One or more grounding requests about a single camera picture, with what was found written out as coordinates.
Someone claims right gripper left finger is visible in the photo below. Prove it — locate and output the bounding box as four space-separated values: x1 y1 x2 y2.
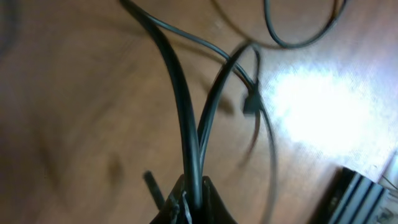
149 174 193 224

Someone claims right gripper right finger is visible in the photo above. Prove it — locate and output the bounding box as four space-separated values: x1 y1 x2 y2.
202 176 237 224

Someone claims black usb cable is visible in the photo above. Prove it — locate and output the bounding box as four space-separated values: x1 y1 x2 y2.
119 0 278 224
263 0 348 50

